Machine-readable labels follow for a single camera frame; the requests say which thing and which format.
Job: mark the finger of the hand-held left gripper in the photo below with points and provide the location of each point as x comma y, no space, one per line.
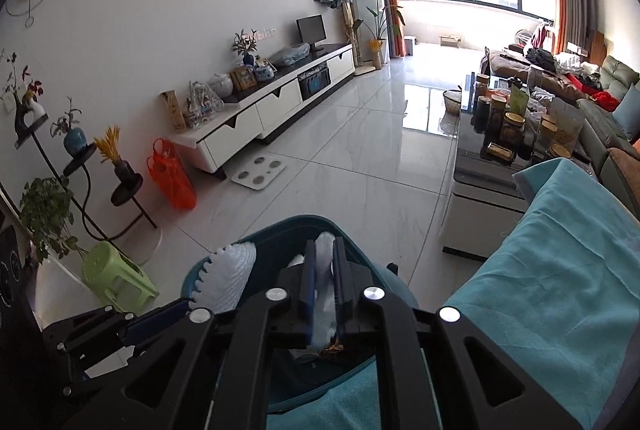
107,367
155,322

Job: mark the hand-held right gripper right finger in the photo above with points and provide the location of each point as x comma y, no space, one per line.
340,280

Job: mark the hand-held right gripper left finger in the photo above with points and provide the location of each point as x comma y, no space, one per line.
308,290

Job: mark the teal plastic bin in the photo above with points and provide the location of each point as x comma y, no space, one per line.
270,235

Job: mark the white serrated wrapper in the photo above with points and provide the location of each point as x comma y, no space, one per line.
225,275

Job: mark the green plastic stool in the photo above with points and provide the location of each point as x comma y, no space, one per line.
112,267

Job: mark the white bathroom scale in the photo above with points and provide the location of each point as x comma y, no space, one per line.
260,172

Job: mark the orange mesh bag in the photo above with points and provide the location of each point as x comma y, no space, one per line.
172,180

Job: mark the leafy green potted plant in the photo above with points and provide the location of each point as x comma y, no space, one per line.
47,215

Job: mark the black tiered plant stand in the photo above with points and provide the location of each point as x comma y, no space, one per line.
82,190

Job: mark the grey glass coffee table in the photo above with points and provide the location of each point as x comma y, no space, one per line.
480,205

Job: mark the black vase with wheat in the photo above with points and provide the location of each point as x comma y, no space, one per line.
120,168

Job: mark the white black tv cabinet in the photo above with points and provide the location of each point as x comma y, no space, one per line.
280,103

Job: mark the blue vase with plant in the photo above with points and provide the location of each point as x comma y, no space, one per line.
75,140

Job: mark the teal patterned tablecloth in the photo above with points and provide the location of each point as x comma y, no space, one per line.
550,285

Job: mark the woven basket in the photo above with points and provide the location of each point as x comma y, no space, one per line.
452,101

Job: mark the brown cardboard box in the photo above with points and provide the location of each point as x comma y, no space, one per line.
172,110

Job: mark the blue white porcelain bowl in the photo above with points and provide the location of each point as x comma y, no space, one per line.
265,71

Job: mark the white ceramic jar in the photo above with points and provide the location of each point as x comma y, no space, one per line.
221,84

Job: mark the cluster of glass jars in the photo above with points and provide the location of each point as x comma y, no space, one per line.
500,120

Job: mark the blue clear plastic bag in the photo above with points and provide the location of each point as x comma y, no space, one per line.
290,53

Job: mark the small grey bin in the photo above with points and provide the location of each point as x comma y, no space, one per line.
410,46

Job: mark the black white flower vase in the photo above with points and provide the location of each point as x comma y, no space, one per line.
27,108

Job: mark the small plant in blue vase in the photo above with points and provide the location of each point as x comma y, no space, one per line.
246,48

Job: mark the black monitor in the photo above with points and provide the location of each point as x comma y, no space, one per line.
310,29

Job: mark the tall leafy potted plant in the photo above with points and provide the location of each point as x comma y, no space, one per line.
375,8

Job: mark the green sectional sofa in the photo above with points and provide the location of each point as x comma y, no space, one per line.
600,130

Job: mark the pile of clothes and bags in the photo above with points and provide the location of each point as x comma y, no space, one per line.
545,60

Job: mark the brown seat cushion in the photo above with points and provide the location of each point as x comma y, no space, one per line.
625,170

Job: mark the blue grey cushion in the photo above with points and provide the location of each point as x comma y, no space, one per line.
627,110

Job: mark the wooden photo frame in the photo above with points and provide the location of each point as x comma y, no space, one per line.
243,78

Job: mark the white wall sockets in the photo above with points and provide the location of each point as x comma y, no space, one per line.
265,32

